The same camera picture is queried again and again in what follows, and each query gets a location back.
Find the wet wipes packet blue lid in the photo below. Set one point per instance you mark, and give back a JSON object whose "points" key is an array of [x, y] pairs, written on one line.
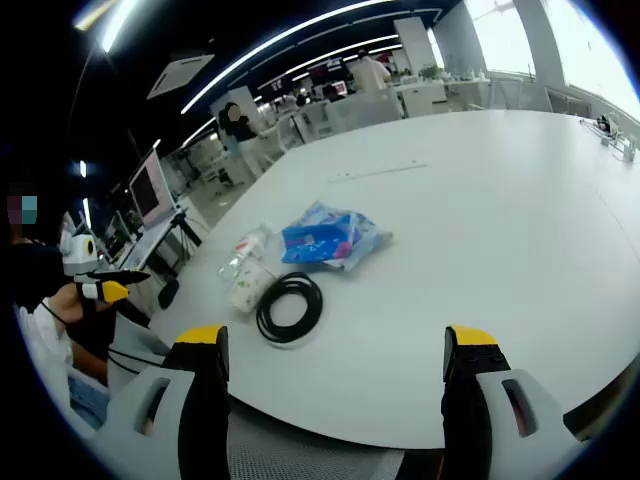
{"points": [[367, 227]]}

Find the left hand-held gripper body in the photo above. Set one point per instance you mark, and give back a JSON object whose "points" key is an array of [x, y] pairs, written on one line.
{"points": [[75, 257]]}

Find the ceiling air vent panel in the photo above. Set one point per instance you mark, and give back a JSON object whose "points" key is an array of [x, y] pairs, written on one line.
{"points": [[180, 75]]}

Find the grey partition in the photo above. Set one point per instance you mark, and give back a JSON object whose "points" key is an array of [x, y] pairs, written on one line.
{"points": [[365, 110]]}

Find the row of white office chairs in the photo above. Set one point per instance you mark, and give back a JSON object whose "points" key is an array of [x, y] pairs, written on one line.
{"points": [[295, 130]]}

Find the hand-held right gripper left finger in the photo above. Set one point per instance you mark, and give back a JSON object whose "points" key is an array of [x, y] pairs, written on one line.
{"points": [[200, 400]]}

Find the potted green plant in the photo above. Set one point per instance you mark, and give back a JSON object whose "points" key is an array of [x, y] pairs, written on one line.
{"points": [[430, 72]]}

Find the long ceiling light strip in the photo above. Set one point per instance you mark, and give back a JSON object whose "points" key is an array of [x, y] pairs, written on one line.
{"points": [[280, 42], [114, 27]]}

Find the person's left hand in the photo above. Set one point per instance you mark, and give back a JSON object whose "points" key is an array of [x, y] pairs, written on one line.
{"points": [[67, 306]]}

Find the black stand legs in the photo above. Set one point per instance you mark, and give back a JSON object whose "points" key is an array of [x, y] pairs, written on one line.
{"points": [[189, 232]]}

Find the computer monitor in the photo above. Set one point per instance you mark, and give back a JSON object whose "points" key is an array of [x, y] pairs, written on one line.
{"points": [[150, 192]]}

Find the clear water bottle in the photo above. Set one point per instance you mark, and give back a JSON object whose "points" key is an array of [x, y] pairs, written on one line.
{"points": [[247, 246]]}

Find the small blue plastic packet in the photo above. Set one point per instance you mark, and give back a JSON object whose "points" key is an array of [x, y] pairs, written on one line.
{"points": [[310, 245]]}

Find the white table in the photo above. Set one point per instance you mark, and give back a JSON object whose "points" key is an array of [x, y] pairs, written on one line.
{"points": [[450, 275]]}

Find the small black white device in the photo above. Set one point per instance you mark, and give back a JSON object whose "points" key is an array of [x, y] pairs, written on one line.
{"points": [[607, 124]]}

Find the white monitor stand shelf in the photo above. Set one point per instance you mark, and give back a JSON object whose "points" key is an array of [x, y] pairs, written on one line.
{"points": [[150, 242]]}

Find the person's body clothing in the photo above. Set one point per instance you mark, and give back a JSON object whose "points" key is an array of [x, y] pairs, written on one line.
{"points": [[95, 330]]}

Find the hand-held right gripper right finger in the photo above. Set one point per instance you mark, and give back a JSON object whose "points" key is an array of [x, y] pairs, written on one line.
{"points": [[470, 400]]}

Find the paper cup green print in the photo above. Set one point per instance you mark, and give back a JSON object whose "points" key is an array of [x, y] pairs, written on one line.
{"points": [[252, 290]]}

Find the large bright window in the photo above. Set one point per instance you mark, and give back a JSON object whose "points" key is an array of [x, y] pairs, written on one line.
{"points": [[500, 35], [590, 50]]}

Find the white desk rail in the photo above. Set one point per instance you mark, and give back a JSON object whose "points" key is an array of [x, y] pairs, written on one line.
{"points": [[622, 147]]}

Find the white cabinet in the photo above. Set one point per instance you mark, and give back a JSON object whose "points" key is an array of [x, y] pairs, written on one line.
{"points": [[424, 100]]}

